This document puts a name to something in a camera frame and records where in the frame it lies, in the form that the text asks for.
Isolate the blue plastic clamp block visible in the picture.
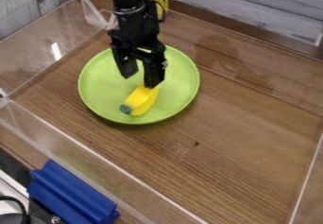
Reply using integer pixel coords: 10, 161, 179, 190
29, 160, 121, 224

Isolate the clear acrylic corner bracket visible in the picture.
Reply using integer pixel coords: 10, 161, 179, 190
81, 0, 119, 30

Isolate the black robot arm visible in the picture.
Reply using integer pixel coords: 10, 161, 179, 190
107, 0, 167, 89

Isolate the green round plate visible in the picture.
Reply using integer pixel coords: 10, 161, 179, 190
78, 46, 201, 125

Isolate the clear acrylic enclosure wall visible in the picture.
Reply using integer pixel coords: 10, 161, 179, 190
0, 90, 207, 224

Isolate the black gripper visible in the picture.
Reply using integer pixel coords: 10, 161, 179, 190
109, 0, 169, 89

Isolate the black cable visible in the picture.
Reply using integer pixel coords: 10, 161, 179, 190
0, 195, 30, 224

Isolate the yellow toy banana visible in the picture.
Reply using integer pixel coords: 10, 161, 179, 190
121, 85, 161, 116

